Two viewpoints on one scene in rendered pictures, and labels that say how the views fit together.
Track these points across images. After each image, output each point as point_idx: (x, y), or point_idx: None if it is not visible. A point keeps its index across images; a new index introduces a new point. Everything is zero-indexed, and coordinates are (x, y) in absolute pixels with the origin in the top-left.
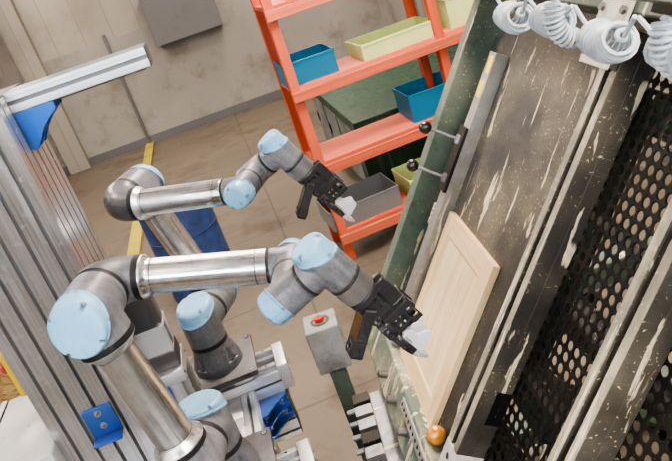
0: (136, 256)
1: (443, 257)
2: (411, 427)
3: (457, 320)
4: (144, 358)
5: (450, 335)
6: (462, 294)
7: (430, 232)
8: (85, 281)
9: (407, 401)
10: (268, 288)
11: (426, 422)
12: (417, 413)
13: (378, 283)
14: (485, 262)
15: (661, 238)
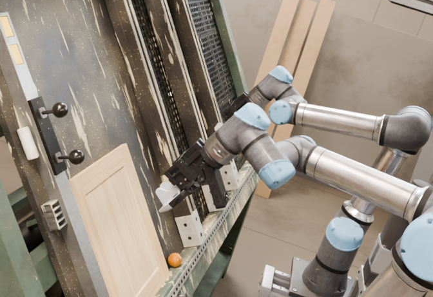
0: (386, 114)
1: (93, 214)
2: (179, 283)
3: (134, 208)
4: (377, 155)
5: (138, 223)
6: (124, 193)
7: (78, 217)
8: (413, 109)
9: (166, 293)
10: (305, 100)
11: (168, 277)
12: (169, 281)
13: (247, 93)
14: (121, 151)
15: (171, 30)
